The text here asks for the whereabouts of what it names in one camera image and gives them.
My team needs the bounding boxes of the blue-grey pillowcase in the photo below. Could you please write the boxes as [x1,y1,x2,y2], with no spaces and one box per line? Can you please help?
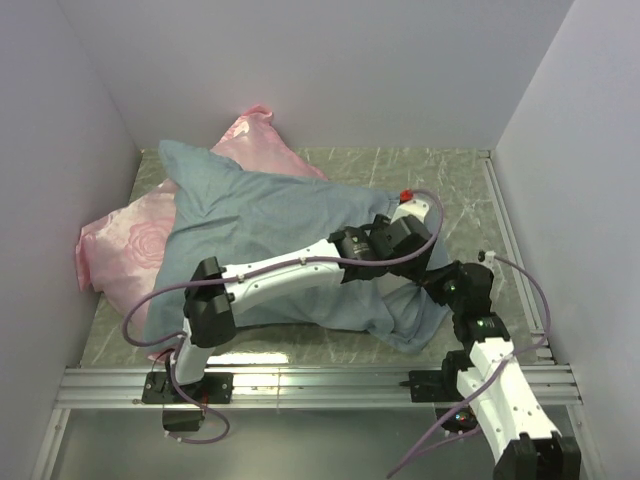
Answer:
[154,140,448,353]

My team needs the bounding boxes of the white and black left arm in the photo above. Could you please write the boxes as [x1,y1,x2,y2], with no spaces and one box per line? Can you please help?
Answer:
[165,214,436,402]

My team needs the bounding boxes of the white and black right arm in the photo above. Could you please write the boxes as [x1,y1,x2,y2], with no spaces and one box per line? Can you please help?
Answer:
[409,253,581,479]

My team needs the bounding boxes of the pink satin rose pillow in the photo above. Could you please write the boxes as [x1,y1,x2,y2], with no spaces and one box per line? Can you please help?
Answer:
[75,105,326,315]

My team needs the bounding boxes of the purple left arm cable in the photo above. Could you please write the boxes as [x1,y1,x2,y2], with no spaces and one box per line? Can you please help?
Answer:
[122,188,445,351]

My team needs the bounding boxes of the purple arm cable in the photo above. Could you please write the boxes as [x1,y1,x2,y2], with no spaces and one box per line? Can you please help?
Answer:
[122,188,445,351]
[384,253,554,480]

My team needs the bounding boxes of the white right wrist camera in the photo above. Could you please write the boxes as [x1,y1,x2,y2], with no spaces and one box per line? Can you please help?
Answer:
[477,250,496,263]

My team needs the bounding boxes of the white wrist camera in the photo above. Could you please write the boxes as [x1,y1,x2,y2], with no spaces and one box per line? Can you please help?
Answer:
[477,250,496,263]
[391,189,431,223]

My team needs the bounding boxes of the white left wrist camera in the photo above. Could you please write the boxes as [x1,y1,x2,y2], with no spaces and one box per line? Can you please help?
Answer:
[391,189,431,223]

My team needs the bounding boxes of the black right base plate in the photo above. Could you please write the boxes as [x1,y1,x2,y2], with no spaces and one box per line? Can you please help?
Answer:
[399,370,478,434]

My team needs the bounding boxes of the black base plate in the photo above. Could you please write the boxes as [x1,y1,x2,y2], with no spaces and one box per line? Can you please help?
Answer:
[399,370,478,434]
[141,370,234,434]

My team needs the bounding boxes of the aluminium frame rail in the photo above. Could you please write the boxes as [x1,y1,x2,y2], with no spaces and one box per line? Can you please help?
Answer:
[34,147,581,479]

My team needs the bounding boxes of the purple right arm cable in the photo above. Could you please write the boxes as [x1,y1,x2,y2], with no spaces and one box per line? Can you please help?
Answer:
[384,253,554,480]

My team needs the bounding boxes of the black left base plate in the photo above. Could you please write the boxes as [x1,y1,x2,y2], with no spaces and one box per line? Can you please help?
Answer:
[141,370,234,434]

